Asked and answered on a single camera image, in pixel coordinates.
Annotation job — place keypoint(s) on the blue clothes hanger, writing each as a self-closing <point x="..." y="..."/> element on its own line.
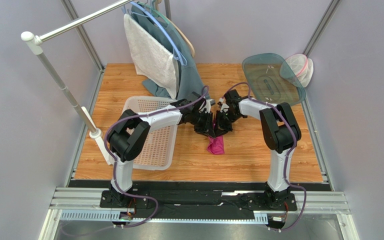
<point x="178" y="55"/>

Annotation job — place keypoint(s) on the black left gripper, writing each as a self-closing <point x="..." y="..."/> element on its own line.
<point x="207" y="129"/>

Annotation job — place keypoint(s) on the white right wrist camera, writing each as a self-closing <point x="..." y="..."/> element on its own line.
<point x="223" y="107"/>

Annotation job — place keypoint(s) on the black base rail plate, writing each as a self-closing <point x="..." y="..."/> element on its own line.
<point x="198" y="200"/>

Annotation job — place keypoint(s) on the wooden clothes hanger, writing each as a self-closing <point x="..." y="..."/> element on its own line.
<point x="168" y="16"/>

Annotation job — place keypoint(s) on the blue-grey shirt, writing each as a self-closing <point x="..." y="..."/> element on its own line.
<point x="189" y="78"/>

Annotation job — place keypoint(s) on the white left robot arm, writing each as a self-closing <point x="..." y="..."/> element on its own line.
<point x="126" y="138"/>

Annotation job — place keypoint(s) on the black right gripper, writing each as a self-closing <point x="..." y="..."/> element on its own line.
<point x="225" y="123"/>

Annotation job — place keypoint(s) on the white towel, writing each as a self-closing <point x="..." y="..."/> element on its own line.
<point x="152" y="60"/>

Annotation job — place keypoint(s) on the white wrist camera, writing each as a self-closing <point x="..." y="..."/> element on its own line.
<point x="223" y="107"/>
<point x="207" y="106"/>

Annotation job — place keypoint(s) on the transparent teal plastic lid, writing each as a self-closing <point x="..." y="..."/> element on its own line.
<point x="272" y="80"/>

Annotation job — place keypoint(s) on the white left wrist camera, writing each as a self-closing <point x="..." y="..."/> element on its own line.
<point x="207" y="106"/>

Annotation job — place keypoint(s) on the magenta paper napkin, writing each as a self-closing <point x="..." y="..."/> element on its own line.
<point x="216" y="145"/>

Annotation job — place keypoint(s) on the white plastic basket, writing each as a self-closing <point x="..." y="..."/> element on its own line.
<point x="158" y="150"/>

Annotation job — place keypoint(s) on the white mesh laundry bag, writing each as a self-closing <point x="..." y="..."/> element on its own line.
<point x="300" y="66"/>

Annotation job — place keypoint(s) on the green clothes hanger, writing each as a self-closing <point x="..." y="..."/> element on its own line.
<point x="152" y="11"/>

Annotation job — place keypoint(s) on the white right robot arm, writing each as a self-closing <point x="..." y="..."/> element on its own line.
<point x="281" y="134"/>

